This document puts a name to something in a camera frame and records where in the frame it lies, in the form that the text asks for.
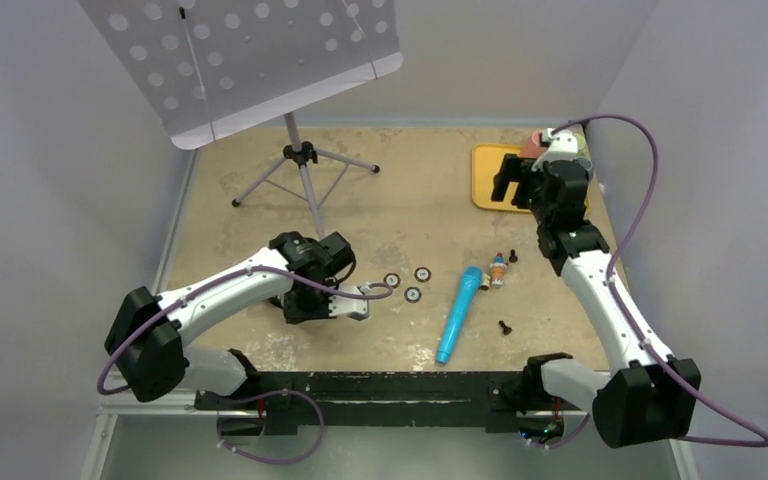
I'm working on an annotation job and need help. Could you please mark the pink ceramic mug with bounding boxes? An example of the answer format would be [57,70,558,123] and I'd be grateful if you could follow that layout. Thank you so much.
[520,130,545,159]

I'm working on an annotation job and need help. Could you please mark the light green ceramic mug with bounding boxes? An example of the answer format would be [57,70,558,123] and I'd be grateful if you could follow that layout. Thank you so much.
[574,133,590,159]

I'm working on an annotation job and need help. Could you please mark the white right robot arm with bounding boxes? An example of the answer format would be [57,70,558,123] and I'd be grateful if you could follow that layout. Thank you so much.
[491,154,701,448]

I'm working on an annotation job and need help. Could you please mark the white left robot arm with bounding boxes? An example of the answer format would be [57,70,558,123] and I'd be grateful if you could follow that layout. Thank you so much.
[104,231,370,409]

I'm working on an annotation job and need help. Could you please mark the yellow plastic tray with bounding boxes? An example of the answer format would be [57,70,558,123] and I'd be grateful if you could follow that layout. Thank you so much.
[471,143,530,214]

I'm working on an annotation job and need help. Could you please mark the small colourful toy figure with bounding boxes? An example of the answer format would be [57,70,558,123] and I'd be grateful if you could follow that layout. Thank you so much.
[480,252,508,290]

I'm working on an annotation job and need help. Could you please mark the round token left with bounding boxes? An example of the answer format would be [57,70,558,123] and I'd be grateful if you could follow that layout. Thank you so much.
[384,273,401,289]

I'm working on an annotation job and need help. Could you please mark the round token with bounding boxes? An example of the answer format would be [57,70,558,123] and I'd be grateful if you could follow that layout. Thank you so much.
[404,286,422,303]
[414,267,431,283]
[384,273,401,289]

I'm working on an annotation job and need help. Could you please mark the round token lower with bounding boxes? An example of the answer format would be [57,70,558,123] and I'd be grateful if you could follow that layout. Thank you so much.
[404,286,422,303]

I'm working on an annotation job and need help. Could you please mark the blue toy microphone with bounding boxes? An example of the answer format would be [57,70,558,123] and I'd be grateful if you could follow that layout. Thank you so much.
[435,266,483,365]

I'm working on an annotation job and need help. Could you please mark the round token upper right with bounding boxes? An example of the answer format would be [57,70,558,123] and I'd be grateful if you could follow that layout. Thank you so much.
[414,267,431,283]

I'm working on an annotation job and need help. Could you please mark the black chess pawn lower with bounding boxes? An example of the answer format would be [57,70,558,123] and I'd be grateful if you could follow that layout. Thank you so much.
[498,320,512,336]

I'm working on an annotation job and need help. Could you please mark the white perforated music stand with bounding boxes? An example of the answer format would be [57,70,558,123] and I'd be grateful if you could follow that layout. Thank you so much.
[79,0,404,240]

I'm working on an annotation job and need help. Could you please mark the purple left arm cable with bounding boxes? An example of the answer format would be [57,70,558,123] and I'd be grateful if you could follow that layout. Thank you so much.
[96,266,395,397]

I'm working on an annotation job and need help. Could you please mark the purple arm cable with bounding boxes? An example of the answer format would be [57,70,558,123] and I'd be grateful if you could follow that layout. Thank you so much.
[96,266,395,397]
[549,113,768,449]

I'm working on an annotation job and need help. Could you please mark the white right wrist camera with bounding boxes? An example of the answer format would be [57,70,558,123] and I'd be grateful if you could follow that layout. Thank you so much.
[531,129,592,171]

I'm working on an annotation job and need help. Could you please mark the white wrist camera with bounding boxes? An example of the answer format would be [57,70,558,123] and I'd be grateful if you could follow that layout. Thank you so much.
[531,129,592,171]
[328,285,370,321]

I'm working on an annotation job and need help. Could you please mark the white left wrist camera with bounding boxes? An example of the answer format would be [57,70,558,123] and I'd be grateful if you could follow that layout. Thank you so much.
[328,285,370,321]

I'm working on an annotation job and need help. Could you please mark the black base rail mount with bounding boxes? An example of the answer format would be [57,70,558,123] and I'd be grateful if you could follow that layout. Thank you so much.
[194,371,575,435]

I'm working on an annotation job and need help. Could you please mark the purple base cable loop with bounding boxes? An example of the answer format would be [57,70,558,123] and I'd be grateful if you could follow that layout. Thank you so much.
[215,388,327,466]

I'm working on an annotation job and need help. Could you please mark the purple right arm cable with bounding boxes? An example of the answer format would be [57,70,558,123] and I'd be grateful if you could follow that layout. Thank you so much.
[549,113,768,449]

